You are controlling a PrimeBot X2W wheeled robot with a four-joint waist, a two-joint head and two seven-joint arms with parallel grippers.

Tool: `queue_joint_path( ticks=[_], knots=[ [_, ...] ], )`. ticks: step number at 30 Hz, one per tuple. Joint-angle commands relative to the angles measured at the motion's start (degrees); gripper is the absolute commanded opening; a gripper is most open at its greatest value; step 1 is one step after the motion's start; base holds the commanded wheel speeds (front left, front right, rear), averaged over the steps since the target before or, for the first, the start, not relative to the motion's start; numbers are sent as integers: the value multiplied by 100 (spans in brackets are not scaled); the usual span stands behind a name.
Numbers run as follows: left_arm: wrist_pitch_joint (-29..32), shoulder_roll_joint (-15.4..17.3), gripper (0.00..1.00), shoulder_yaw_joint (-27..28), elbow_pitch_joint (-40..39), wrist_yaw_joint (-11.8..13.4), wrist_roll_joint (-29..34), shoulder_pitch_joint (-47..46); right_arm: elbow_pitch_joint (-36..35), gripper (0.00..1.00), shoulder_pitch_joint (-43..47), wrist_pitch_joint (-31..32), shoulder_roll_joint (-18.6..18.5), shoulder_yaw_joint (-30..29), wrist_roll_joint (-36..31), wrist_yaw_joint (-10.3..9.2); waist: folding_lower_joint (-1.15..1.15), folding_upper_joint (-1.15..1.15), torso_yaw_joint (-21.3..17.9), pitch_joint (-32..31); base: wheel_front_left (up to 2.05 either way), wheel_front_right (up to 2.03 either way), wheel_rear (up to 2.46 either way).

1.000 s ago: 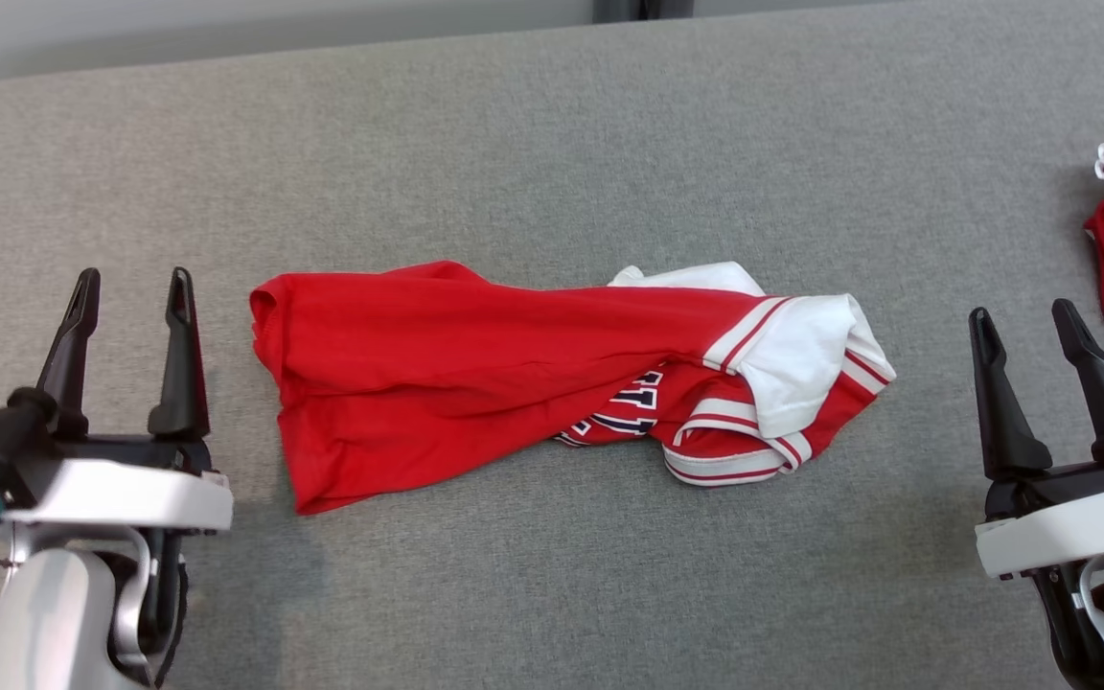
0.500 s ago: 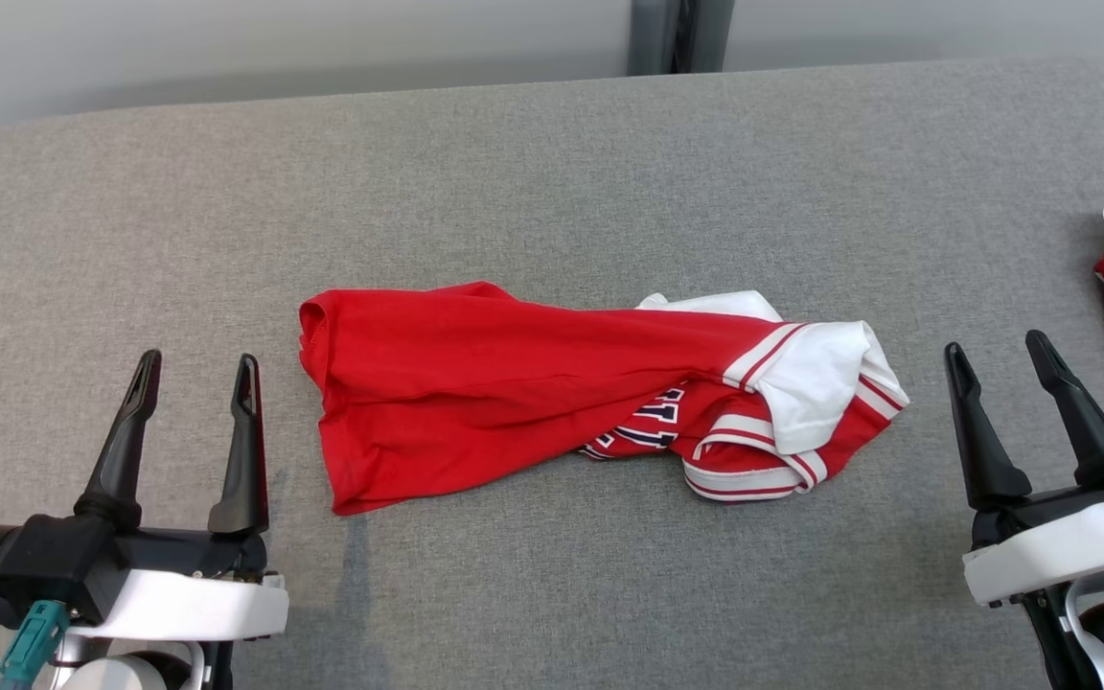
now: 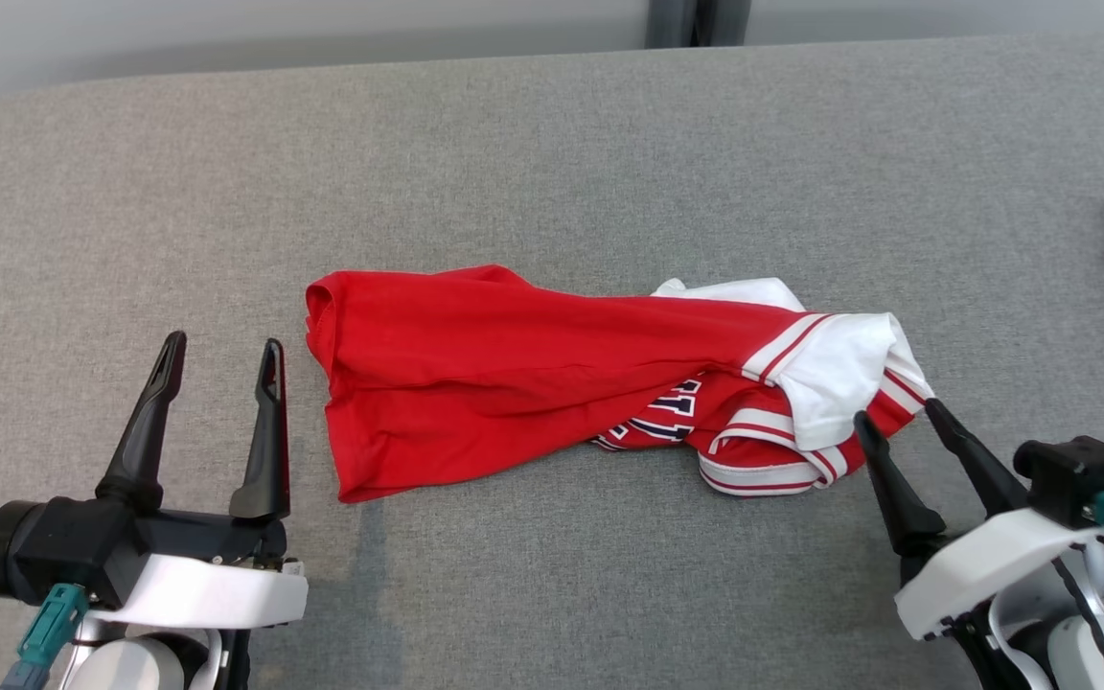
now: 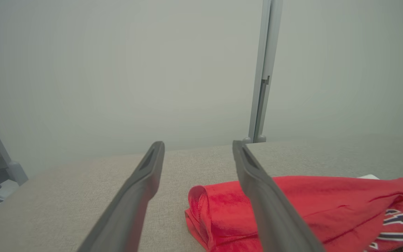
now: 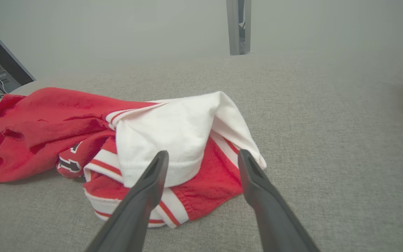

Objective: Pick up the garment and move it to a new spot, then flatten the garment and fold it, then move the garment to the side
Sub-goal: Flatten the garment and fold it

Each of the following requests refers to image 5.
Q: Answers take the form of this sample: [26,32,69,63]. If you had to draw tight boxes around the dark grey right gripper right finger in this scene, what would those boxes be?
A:
[238,149,321,252]

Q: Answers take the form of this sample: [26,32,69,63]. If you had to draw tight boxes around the grey partition post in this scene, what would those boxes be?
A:
[226,0,252,56]

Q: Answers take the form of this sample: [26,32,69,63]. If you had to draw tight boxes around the red and white garment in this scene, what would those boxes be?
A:
[0,87,268,230]

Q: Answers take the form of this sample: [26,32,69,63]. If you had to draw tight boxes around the dark panel with grey frame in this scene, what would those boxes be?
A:
[0,15,36,116]

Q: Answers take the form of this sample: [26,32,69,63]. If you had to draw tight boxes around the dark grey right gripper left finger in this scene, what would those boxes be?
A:
[85,150,170,252]

